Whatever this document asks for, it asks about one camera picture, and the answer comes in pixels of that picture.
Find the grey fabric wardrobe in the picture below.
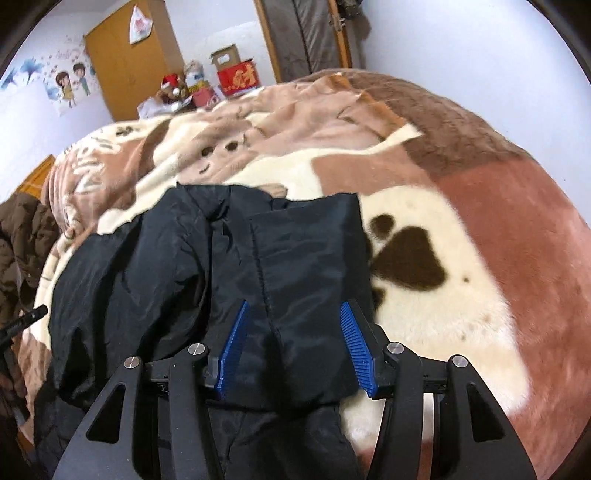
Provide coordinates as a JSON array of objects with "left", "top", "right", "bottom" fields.
[{"left": 254, "top": 0, "right": 352, "bottom": 84}]

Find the plush toy with santa hat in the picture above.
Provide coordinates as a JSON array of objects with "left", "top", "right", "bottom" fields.
[{"left": 160, "top": 74, "right": 183, "bottom": 101}]

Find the red gift box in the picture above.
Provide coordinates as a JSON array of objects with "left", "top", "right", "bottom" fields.
[{"left": 217, "top": 65, "right": 258, "bottom": 97}]

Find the white plastic bag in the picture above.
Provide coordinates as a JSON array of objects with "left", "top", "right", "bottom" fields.
[{"left": 128, "top": 4, "right": 153, "bottom": 44}]

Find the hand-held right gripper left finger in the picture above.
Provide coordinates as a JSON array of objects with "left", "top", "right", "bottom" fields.
[{"left": 52, "top": 299, "right": 251, "bottom": 480}]

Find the wooden bed headboard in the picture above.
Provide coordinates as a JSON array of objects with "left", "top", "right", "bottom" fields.
[{"left": 9, "top": 154, "right": 56, "bottom": 204}]

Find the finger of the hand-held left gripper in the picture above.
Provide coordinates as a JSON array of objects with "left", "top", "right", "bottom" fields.
[{"left": 0, "top": 304, "right": 49, "bottom": 354}]

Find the wooden wardrobe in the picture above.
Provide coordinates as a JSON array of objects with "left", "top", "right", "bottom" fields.
[{"left": 84, "top": 0, "right": 185, "bottom": 121}]

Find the white snack packet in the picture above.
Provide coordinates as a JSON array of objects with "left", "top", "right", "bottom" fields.
[{"left": 184, "top": 60, "right": 207, "bottom": 86}]

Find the cartoon wall sticker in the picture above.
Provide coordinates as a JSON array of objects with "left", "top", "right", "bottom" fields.
[{"left": 0, "top": 39, "right": 95, "bottom": 116}]

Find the open cardboard box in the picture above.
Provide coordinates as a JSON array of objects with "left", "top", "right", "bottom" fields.
[{"left": 210, "top": 44, "right": 254, "bottom": 72}]

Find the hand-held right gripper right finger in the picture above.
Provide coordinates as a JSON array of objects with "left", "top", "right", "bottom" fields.
[{"left": 339, "top": 301, "right": 539, "bottom": 480}]

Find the black puffer jacket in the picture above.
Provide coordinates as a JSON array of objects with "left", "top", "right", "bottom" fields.
[{"left": 34, "top": 182, "right": 375, "bottom": 480}]

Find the brown printed plush blanket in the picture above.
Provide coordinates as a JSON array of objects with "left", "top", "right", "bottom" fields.
[{"left": 11, "top": 69, "right": 587, "bottom": 480}]

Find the brown puffer jacket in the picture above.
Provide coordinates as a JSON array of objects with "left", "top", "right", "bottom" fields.
[{"left": 0, "top": 191, "right": 61, "bottom": 324}]

